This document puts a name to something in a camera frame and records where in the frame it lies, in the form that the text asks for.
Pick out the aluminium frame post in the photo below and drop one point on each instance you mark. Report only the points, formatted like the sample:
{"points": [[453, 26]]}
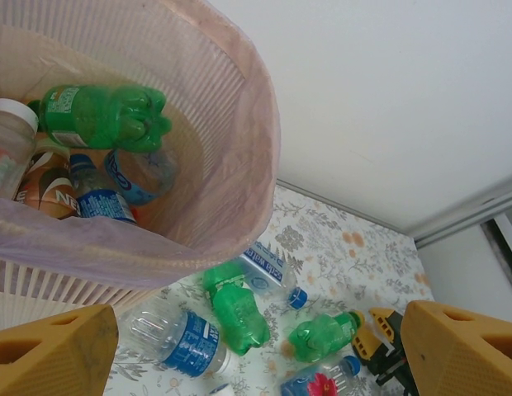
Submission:
{"points": [[466, 216]]}

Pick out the aluminium wall base strip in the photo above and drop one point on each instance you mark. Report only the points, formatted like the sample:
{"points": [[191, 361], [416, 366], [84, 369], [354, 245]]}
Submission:
{"points": [[342, 210]]}

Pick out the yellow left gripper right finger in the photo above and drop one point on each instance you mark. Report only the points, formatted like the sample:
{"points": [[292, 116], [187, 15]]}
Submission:
{"points": [[466, 354]]}

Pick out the blue red-flower label bottle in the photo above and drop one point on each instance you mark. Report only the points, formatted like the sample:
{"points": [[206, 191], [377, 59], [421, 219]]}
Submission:
{"points": [[318, 381]]}

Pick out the soda water bottle blue cap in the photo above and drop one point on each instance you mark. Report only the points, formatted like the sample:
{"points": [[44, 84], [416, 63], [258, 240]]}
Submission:
{"points": [[264, 270]]}

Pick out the large clear bottle colourful label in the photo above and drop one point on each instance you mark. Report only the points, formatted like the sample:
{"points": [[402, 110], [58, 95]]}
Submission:
{"points": [[132, 181]]}

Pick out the floral patterned tablecloth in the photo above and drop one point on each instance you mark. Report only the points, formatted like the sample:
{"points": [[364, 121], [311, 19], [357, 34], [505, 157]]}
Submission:
{"points": [[342, 268]]}

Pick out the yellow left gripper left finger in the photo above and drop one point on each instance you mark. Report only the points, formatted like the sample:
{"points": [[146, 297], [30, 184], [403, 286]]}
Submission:
{"points": [[45, 359]]}

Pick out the green plastic bottle yellow cap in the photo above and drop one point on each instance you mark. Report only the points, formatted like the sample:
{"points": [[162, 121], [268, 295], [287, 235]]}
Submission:
{"points": [[99, 117], [237, 317], [318, 336]]}

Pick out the blue-label bottle blue cap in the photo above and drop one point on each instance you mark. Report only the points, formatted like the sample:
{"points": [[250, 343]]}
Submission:
{"points": [[101, 202]]}

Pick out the blue-label bottle white cap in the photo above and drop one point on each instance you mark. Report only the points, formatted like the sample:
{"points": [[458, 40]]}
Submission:
{"points": [[190, 344]]}

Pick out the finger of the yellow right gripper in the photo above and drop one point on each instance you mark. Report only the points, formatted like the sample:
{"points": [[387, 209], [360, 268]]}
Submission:
{"points": [[364, 350], [386, 326]]}

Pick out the pink mesh basket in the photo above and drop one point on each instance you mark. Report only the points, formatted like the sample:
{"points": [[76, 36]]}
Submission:
{"points": [[53, 284]]}

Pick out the copper brown latte bottle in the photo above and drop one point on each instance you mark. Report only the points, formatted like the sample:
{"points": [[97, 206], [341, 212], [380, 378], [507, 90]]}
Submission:
{"points": [[43, 185]]}

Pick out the pinkish clear bottle white cap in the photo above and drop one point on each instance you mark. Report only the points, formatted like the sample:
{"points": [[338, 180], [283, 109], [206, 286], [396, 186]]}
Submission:
{"points": [[10, 132]]}

